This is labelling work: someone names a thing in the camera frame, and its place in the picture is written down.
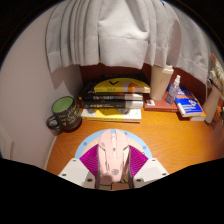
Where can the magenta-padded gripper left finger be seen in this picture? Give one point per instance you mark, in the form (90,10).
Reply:
(75,171)

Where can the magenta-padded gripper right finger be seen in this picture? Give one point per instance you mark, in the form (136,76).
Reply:
(151,170)

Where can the pink computer mouse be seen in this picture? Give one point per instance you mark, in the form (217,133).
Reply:
(112,156)

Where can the round cartoon-print mouse pad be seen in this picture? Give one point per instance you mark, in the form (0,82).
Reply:
(88,141)

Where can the dark mug with green inside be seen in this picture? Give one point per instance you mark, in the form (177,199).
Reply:
(66,113)

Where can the red book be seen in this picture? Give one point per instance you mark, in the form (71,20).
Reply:
(158,106)

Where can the white and yellow book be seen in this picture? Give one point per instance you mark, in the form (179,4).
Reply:
(110,115)

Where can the tan book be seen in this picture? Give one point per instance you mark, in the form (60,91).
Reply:
(196,118)

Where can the clear spray bottle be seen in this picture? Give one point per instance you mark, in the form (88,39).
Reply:
(172,93)

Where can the white ceramic vase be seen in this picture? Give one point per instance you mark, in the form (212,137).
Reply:
(211,103)

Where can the yellow and black book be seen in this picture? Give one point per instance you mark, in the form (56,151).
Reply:
(120,86)

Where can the white curtain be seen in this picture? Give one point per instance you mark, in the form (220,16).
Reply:
(123,33)

